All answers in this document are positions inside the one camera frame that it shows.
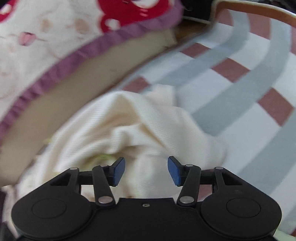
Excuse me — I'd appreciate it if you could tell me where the wooden bed frame edge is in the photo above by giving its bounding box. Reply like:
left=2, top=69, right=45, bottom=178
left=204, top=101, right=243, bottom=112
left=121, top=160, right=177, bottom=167
left=175, top=1, right=295, bottom=42

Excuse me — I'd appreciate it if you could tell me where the beige mattress side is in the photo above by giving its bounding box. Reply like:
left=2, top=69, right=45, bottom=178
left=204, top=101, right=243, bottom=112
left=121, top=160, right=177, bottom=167
left=1, top=29, right=176, bottom=186

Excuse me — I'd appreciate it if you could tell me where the white red patterned quilt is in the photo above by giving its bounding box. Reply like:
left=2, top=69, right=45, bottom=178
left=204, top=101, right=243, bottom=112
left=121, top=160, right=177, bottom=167
left=1, top=1, right=183, bottom=137

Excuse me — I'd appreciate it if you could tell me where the checkered pink grey bedsheet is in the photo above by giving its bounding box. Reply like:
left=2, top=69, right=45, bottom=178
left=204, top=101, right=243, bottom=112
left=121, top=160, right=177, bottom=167
left=119, top=8, right=295, bottom=238

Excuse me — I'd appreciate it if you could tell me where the white baby cardigan monster patch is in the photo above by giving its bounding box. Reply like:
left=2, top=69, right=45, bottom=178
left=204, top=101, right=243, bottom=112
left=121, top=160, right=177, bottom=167
left=4, top=84, right=227, bottom=202

